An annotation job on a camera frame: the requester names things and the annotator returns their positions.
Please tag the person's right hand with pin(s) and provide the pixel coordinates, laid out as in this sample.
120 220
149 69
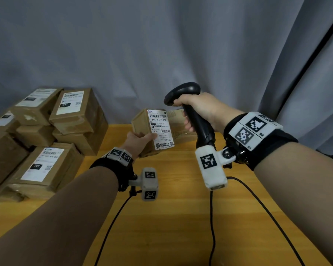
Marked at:
211 108

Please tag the person's left hand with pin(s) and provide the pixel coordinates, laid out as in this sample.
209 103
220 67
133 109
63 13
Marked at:
136 142

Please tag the printed cardboard box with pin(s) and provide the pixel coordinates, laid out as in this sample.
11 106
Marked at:
183 127
162 127

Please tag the black barcode scanner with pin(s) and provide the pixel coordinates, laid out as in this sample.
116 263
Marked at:
183 89

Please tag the small parcel 150 label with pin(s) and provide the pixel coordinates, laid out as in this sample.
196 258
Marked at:
36 135

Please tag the person's left forearm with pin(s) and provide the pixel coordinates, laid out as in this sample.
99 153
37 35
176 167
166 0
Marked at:
52 218

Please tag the person's right forearm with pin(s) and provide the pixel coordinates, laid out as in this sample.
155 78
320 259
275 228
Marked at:
302 196

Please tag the black wristband with marker tags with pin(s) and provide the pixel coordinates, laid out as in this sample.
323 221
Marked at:
272 149
111 168

